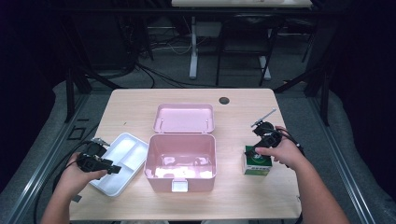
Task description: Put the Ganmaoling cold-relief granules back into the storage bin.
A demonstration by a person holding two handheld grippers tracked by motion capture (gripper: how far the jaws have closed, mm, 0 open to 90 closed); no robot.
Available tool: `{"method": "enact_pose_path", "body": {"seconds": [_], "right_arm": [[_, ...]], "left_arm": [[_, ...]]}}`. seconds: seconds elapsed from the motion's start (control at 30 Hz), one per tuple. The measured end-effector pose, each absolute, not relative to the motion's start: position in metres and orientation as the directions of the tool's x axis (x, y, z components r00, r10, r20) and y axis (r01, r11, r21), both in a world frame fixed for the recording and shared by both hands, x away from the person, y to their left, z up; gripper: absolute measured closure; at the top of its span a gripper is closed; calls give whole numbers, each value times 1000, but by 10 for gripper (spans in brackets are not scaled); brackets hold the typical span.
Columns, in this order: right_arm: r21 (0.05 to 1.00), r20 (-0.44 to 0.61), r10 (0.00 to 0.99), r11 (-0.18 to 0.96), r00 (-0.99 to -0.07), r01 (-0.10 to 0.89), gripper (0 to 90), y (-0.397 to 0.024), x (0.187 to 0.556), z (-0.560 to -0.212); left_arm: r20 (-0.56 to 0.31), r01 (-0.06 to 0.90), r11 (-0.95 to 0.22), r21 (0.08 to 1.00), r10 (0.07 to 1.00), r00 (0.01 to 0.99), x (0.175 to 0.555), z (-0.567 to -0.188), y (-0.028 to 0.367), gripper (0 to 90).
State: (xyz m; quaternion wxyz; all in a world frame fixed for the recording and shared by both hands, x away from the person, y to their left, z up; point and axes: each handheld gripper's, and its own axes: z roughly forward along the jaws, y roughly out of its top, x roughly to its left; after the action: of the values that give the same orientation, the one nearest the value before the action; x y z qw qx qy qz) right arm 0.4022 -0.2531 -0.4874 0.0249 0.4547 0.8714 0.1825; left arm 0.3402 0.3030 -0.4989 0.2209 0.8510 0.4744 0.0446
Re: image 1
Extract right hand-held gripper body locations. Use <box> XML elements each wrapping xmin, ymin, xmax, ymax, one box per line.
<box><xmin>250</xmin><ymin>107</ymin><xmax>283</xmax><ymax>148</ymax></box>

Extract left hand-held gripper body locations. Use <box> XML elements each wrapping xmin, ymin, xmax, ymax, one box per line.
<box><xmin>76</xmin><ymin>137</ymin><xmax>114</xmax><ymax>180</ymax></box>

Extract green and white medicine box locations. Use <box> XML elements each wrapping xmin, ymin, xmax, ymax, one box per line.
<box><xmin>242</xmin><ymin>145</ymin><xmax>274</xmax><ymax>176</ymax></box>

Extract white divided tray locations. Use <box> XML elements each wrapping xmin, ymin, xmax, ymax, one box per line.
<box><xmin>89</xmin><ymin>132</ymin><xmax>149</xmax><ymax>198</ymax></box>

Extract pink storage box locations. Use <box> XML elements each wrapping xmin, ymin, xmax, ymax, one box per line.
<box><xmin>143</xmin><ymin>103</ymin><xmax>218</xmax><ymax>193</ymax></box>

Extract person's right hand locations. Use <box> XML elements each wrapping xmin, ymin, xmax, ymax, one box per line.
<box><xmin>255</xmin><ymin>125</ymin><xmax>307</xmax><ymax>171</ymax></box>

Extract person's left hand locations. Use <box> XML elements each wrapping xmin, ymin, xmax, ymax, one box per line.
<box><xmin>60</xmin><ymin>152</ymin><xmax>108</xmax><ymax>195</ymax></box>

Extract black metal stand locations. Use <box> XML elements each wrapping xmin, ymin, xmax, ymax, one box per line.
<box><xmin>64</xmin><ymin>18</ymin><xmax>124</xmax><ymax>124</ymax></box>
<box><xmin>274</xmin><ymin>31</ymin><xmax>332</xmax><ymax>127</ymax></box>

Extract black chair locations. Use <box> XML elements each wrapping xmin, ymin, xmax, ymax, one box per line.
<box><xmin>215</xmin><ymin>13</ymin><xmax>281</xmax><ymax>88</ymax></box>

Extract white background desk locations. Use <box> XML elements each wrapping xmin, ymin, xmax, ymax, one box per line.
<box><xmin>171</xmin><ymin>0</ymin><xmax>313</xmax><ymax>80</ymax></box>

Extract black square floor frame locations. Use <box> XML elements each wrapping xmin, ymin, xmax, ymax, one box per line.
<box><xmin>67</xmin><ymin>125</ymin><xmax>87</xmax><ymax>141</ymax></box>

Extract metal floor rail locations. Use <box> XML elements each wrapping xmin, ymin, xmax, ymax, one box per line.
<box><xmin>0</xmin><ymin>92</ymin><xmax>92</xmax><ymax>224</ymax></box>
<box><xmin>306</xmin><ymin>94</ymin><xmax>379</xmax><ymax>224</ymax></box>

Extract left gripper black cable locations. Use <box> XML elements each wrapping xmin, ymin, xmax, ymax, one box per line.
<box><xmin>32</xmin><ymin>139</ymin><xmax>101</xmax><ymax>224</ymax></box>

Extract black floor cables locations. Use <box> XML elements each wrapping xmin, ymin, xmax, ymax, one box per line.
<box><xmin>118</xmin><ymin>15</ymin><xmax>219</xmax><ymax>90</ymax></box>

